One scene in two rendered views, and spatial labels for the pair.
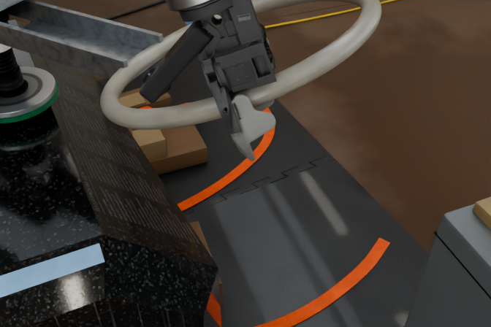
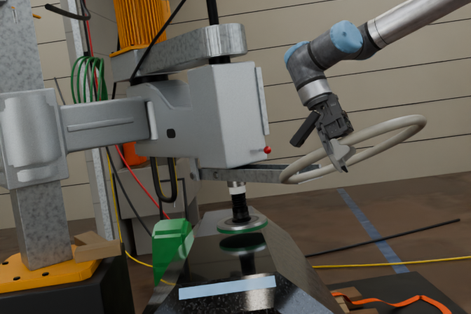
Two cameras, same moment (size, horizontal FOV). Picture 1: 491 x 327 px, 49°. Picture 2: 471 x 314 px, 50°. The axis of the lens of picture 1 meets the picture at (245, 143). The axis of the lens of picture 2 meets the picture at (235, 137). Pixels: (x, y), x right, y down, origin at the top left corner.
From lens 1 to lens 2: 90 cm
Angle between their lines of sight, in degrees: 42
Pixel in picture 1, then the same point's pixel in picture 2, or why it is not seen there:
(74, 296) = (255, 303)
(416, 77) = not seen: outside the picture
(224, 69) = (325, 127)
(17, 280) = (226, 287)
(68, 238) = (257, 271)
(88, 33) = not seen: hidden behind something
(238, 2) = (330, 98)
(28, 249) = (235, 274)
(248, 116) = (336, 148)
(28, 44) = (252, 176)
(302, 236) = not seen: outside the picture
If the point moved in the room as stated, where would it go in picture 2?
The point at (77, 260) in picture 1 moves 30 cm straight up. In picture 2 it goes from (260, 282) to (247, 192)
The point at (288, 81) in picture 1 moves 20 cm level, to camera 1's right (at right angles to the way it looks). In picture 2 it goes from (357, 134) to (436, 127)
